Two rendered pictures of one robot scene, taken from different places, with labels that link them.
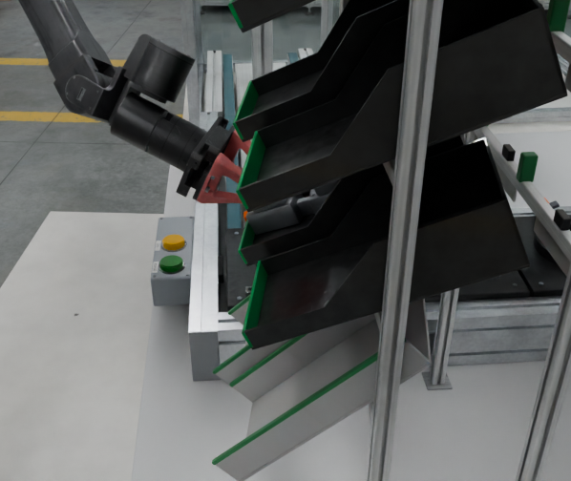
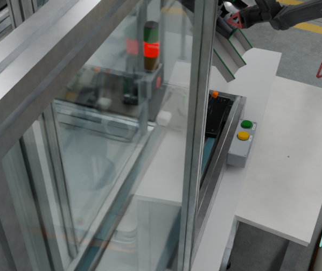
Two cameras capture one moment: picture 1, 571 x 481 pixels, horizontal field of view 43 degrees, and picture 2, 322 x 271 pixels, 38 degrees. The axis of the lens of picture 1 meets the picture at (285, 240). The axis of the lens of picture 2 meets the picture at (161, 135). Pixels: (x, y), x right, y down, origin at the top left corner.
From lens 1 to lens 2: 2.54 m
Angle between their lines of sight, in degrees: 104
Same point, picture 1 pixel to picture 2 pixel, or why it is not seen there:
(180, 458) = (253, 95)
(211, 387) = not seen: hidden behind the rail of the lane
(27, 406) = (304, 124)
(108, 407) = (275, 115)
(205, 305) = (237, 107)
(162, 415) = (257, 108)
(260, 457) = (242, 41)
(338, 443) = not seen: hidden behind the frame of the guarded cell
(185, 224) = (233, 147)
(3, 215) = not seen: outside the picture
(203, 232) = (225, 142)
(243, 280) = (219, 107)
